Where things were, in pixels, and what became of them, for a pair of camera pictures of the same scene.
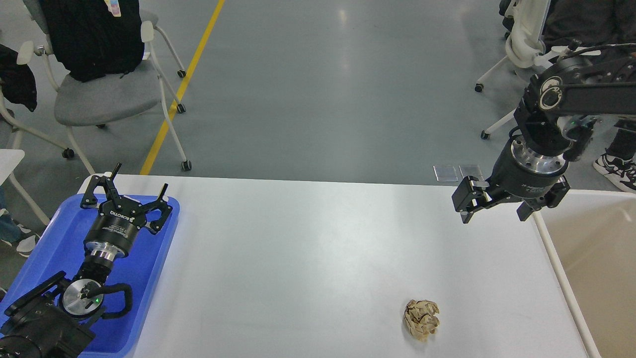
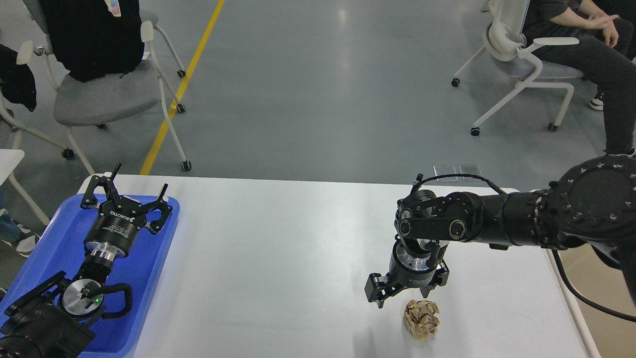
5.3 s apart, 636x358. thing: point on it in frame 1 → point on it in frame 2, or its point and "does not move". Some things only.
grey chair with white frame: (136, 93) does not move
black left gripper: (113, 231) does not move
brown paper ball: (421, 318) does not move
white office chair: (525, 44) → (504, 38)
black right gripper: (522, 175) → (424, 273)
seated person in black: (593, 23) does not move
